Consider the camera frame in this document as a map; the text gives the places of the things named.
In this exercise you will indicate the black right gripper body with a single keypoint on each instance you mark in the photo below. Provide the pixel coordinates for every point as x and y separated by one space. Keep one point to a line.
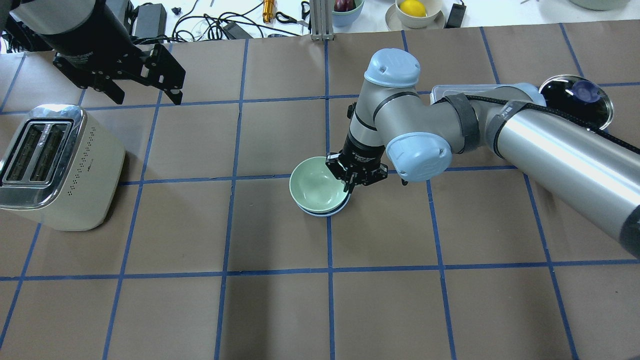
361 152

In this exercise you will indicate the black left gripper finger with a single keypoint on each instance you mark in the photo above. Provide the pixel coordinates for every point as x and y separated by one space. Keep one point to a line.
110 89
165 72

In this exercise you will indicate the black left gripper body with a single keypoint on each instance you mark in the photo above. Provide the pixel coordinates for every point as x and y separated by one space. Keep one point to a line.
75 42

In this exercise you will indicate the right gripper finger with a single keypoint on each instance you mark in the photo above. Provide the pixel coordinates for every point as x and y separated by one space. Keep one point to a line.
348 186

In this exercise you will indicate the green bowl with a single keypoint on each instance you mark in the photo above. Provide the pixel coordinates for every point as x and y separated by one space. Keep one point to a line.
312 185

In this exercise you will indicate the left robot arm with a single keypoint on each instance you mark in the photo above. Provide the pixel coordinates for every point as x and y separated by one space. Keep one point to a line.
49 17

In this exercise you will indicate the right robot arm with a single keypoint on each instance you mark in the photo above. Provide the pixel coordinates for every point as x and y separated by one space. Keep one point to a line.
595 173

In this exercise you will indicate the blue fruit bowl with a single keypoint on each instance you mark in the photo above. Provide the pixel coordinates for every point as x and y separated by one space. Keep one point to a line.
346 12

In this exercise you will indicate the cream bowl with lemon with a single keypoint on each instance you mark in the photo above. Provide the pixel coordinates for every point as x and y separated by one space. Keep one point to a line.
415 14

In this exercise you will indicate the cream toaster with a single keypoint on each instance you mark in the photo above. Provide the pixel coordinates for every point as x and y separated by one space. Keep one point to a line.
61 168

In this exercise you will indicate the clear plastic container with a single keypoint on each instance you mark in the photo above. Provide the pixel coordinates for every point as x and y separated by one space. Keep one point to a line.
439 92

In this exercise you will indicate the scissors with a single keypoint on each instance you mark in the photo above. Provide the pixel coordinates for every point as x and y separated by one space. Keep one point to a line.
301 20

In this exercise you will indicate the black power adapter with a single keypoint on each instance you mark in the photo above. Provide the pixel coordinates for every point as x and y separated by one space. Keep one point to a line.
456 15

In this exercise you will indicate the blue saucepan with lid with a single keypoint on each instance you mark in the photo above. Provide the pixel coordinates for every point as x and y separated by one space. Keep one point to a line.
579 97

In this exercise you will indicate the orange handled tool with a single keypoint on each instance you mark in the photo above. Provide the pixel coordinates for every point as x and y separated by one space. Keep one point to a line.
268 12

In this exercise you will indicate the aluminium frame post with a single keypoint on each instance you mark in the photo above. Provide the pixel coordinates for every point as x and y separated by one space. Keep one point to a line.
321 20

